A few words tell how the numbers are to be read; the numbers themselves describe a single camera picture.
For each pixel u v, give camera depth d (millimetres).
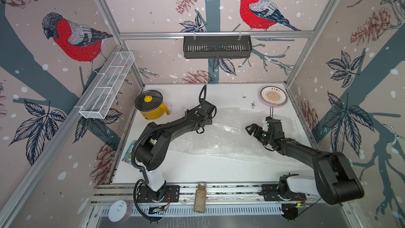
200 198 685
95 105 707
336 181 419
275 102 1068
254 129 829
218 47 1039
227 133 898
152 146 473
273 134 708
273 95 1104
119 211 650
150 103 959
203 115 723
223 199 728
